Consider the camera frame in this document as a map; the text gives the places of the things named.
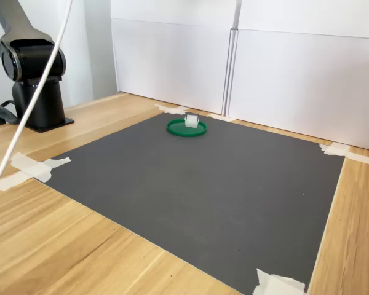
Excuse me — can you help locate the white camera cable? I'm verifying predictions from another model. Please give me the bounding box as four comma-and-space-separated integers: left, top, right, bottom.
0, 0, 75, 199

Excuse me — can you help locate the white partition panel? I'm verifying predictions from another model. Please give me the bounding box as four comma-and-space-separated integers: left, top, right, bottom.
110, 0, 238, 115
227, 0, 369, 153

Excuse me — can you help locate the dark grey mat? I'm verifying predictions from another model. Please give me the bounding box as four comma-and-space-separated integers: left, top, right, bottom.
38, 111, 347, 295

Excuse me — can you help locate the small white plastic terminal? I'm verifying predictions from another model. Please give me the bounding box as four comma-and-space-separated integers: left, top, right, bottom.
184, 114, 200, 129

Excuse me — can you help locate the white masking tape patch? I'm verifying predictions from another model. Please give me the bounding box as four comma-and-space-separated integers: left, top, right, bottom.
154, 103, 191, 116
319, 141, 369, 168
252, 268, 307, 295
0, 152, 72, 191

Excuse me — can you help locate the black braided cable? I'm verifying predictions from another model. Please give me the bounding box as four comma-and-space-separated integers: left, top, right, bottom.
0, 100, 19, 127

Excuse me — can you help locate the round green lid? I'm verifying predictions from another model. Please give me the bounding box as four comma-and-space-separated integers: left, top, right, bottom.
166, 118, 208, 138

